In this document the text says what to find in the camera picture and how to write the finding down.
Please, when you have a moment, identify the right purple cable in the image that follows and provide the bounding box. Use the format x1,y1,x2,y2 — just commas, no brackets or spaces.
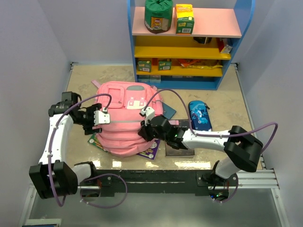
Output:
143,88,278,154

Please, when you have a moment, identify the green cylindrical package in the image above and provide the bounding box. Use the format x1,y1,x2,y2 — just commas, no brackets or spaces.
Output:
144,0,173,34

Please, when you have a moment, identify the yellow snack packet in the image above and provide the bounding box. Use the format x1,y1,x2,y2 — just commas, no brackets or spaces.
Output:
188,64,223,70

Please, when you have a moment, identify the teal blue wallet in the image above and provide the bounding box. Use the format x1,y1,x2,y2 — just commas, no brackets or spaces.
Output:
162,103,177,120

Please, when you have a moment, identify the aluminium frame rail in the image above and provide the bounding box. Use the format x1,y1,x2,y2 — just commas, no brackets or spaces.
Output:
29,168,280,190

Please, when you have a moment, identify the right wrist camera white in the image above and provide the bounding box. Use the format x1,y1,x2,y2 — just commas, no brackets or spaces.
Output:
140,107,155,126

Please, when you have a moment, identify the blue dinosaur pencil case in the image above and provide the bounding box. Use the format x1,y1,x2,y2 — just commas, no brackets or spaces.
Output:
188,100,212,131

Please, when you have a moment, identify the yellow green box top shelf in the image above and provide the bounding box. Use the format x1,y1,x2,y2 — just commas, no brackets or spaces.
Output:
175,4,195,35

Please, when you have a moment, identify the pink student backpack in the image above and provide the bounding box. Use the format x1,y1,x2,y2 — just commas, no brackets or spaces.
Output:
92,80,157,157

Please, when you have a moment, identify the green box left lower shelf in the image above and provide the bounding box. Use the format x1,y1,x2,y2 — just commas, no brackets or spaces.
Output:
137,60,152,72

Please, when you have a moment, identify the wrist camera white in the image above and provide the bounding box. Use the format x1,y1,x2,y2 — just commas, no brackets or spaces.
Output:
94,110,110,126
140,107,155,126

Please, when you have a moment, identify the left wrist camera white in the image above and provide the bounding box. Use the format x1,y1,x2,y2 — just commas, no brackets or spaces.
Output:
94,110,110,126

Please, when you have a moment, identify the blue kids shelf unit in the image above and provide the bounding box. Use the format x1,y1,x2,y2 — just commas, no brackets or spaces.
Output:
127,0,255,90

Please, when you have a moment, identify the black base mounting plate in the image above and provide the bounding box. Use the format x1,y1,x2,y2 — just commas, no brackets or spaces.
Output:
78,170,237,197

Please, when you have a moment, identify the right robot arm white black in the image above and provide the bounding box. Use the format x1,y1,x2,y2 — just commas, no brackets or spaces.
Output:
138,115,263,186

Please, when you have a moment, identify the Tale of Two Cities book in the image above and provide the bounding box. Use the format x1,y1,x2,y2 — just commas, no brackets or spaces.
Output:
165,120,195,158

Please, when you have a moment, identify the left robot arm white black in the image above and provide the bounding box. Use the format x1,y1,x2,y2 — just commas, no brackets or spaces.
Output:
29,92,102,199

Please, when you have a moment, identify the purple coin book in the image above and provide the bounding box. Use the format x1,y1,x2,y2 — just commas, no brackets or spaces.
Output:
136,140,160,160

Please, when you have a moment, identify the green box right lower shelf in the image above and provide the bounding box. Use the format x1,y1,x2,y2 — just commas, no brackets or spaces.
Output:
158,58,172,70

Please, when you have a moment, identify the orange snack packet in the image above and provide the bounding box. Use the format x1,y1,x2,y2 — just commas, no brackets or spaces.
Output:
177,59,200,68

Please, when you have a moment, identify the red white box on shelf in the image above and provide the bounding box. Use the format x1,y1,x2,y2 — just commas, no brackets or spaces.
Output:
216,38,232,54

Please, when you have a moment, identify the green coin book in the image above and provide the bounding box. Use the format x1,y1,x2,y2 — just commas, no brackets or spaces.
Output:
88,134,107,152

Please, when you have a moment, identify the black object middle shelf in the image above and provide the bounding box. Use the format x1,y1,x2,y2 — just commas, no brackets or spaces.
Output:
193,37,212,44

